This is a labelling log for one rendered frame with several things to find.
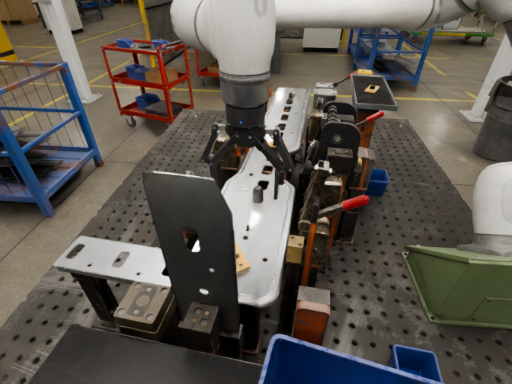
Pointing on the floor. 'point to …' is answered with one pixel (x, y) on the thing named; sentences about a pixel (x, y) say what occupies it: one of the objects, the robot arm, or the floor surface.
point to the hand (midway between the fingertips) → (247, 188)
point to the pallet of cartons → (17, 12)
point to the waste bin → (497, 123)
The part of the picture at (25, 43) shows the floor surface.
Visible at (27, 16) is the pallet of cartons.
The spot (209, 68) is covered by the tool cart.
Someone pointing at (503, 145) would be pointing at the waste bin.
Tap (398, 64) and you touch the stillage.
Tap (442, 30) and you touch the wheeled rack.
